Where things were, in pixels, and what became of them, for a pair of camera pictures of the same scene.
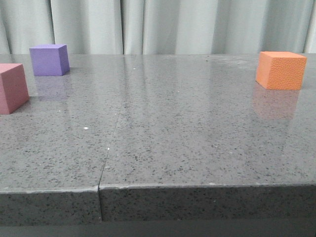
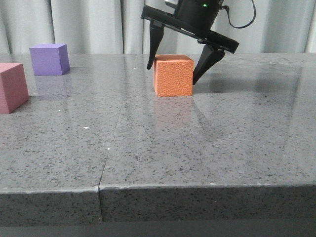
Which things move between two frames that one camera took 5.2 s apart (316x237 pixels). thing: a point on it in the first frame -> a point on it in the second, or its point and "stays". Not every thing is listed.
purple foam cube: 50,59 stays
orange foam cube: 283,70 -> 173,75
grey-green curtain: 159,27 stays
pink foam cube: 14,91 stays
